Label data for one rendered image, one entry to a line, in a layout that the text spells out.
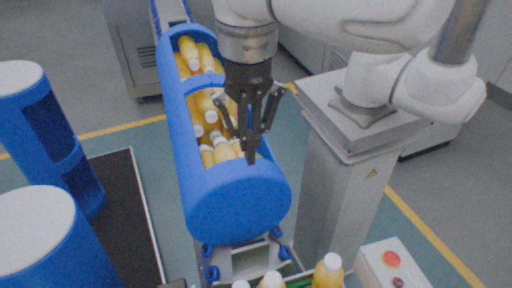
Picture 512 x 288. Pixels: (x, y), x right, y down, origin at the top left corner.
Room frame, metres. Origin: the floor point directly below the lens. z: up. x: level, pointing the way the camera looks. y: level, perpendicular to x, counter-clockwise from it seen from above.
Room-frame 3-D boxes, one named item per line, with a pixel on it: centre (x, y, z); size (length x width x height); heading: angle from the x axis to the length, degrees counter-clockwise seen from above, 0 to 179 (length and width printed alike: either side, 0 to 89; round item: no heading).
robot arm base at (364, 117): (1.00, -0.37, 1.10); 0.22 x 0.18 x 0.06; 36
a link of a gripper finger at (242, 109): (0.47, 0.02, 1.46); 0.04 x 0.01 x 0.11; 17
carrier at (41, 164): (1.24, 1.05, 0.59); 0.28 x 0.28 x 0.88
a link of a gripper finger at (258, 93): (0.47, 0.00, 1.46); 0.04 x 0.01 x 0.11; 17
